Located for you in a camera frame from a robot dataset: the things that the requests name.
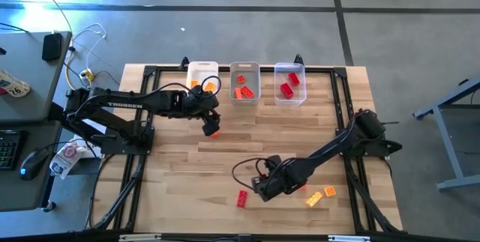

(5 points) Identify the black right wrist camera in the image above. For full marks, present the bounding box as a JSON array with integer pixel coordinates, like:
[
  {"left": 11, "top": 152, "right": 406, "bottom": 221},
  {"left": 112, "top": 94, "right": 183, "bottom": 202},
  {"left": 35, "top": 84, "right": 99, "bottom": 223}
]
[{"left": 266, "top": 154, "right": 283, "bottom": 169}]

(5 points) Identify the white numbered packet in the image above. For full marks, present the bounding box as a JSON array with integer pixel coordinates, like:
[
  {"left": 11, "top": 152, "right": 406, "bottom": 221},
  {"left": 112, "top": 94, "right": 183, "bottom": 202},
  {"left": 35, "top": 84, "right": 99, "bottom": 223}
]
[{"left": 0, "top": 68, "right": 32, "bottom": 99}]

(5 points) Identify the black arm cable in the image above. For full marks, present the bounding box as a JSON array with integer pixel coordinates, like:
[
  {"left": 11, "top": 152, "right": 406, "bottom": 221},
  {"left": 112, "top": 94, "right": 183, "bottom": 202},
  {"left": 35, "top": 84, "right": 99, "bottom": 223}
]
[
  {"left": 200, "top": 76, "right": 223, "bottom": 95},
  {"left": 231, "top": 157, "right": 272, "bottom": 193}
]

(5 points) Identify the white plastic bin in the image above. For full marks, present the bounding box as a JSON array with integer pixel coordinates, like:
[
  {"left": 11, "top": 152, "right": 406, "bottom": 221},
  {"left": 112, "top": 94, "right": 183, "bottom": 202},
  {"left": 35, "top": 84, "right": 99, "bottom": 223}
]
[{"left": 186, "top": 61, "right": 220, "bottom": 97}]

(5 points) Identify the yellow cable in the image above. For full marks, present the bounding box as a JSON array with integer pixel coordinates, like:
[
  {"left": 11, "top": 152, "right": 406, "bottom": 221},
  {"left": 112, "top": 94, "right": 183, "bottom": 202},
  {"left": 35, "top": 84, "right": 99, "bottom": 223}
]
[{"left": 64, "top": 61, "right": 78, "bottom": 90}]

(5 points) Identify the yellow plug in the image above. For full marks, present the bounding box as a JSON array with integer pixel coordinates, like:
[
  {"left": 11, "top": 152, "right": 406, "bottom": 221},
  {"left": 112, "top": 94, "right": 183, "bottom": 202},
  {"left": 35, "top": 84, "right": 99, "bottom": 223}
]
[{"left": 79, "top": 68, "right": 95, "bottom": 84}]

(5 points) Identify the white snack bag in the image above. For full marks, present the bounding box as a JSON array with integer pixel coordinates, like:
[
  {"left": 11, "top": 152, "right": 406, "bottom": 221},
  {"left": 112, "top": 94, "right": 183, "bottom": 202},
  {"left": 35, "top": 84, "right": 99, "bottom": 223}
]
[{"left": 49, "top": 140, "right": 88, "bottom": 181}]

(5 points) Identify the clear plastic bin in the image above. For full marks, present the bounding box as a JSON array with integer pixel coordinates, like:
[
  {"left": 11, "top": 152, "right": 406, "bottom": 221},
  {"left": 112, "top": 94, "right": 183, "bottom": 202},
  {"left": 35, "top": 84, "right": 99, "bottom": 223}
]
[{"left": 274, "top": 61, "right": 308, "bottom": 108}]

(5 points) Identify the grey metal stand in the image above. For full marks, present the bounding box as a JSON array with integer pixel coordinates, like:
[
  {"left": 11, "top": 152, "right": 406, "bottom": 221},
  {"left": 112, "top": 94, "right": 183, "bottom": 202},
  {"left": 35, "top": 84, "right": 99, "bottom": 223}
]
[{"left": 412, "top": 76, "right": 480, "bottom": 192}]

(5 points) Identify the black metal table frame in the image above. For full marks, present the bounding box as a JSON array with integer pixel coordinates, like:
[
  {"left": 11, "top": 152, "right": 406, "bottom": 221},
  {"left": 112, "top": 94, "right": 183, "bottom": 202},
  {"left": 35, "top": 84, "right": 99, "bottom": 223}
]
[{"left": 88, "top": 55, "right": 404, "bottom": 235}]

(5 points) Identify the black keyboard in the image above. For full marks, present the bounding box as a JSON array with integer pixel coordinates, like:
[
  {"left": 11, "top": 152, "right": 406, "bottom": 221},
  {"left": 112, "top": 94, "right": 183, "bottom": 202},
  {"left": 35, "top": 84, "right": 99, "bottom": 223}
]
[{"left": 0, "top": 129, "right": 24, "bottom": 172}]

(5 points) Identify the black flat device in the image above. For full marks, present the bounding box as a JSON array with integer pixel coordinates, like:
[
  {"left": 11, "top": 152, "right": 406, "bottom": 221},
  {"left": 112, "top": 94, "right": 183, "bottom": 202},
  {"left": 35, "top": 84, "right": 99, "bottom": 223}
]
[{"left": 41, "top": 31, "right": 64, "bottom": 62}]

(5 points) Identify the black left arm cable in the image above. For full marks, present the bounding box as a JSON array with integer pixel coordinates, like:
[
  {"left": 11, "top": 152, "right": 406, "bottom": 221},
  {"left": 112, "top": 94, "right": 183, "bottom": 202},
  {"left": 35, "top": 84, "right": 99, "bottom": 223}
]
[{"left": 200, "top": 76, "right": 223, "bottom": 95}]

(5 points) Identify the grey desk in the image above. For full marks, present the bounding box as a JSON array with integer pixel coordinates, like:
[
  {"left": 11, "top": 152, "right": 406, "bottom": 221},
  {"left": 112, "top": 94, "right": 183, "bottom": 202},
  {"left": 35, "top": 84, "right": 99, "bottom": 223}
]
[{"left": 0, "top": 30, "right": 73, "bottom": 213}]

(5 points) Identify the grey plastic bin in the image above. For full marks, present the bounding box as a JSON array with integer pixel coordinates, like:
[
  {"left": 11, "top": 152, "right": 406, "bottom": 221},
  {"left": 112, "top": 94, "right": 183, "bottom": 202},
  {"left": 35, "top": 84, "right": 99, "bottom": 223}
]
[{"left": 229, "top": 61, "right": 262, "bottom": 106}]

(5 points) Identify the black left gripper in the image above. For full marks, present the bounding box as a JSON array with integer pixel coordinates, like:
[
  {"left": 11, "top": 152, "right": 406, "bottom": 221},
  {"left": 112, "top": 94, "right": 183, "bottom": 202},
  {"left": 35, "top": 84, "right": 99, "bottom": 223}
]
[{"left": 187, "top": 86, "right": 221, "bottom": 137}]

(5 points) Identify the white cable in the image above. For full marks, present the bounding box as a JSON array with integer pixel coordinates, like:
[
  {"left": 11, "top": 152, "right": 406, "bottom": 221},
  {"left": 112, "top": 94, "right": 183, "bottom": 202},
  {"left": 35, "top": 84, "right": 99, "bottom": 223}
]
[{"left": 70, "top": 22, "right": 109, "bottom": 71}]

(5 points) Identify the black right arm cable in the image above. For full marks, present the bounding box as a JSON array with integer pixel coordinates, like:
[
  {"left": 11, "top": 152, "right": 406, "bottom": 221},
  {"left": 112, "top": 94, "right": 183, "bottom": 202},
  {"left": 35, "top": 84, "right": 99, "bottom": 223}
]
[{"left": 231, "top": 157, "right": 272, "bottom": 193}]

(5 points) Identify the silver aluminium bar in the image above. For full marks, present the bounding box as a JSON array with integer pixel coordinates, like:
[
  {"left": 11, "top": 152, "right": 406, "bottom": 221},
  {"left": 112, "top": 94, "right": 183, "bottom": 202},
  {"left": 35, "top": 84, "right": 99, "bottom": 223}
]
[
  {"left": 328, "top": 235, "right": 371, "bottom": 242},
  {"left": 118, "top": 234, "right": 162, "bottom": 242}
]

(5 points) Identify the black computer mouse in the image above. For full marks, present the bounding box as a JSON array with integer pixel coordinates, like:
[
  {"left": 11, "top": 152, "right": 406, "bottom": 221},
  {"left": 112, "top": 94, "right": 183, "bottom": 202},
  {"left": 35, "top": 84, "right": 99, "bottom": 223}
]
[{"left": 19, "top": 147, "right": 50, "bottom": 181}]

